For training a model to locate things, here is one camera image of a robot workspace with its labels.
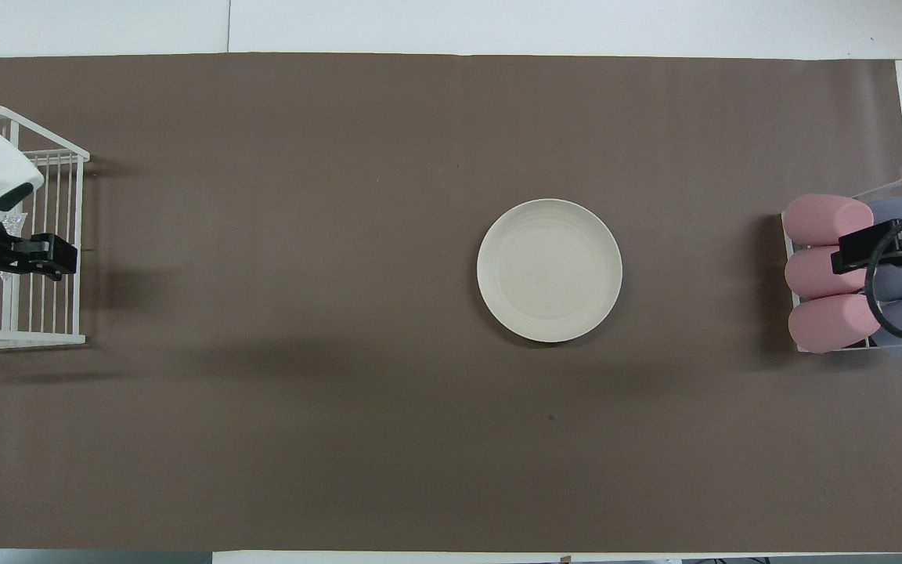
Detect pink plastic cup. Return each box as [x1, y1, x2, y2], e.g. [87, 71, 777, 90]
[782, 193, 875, 245]
[785, 245, 868, 300]
[788, 293, 881, 354]

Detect brown table mat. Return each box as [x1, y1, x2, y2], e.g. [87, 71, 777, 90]
[0, 53, 902, 554]

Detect cream round plate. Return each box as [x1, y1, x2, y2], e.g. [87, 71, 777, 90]
[476, 198, 623, 344]

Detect clear plastic bag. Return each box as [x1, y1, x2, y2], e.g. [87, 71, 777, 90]
[0, 210, 32, 283]

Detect white wire dish basket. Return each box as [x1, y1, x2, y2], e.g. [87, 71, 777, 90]
[0, 104, 91, 351]

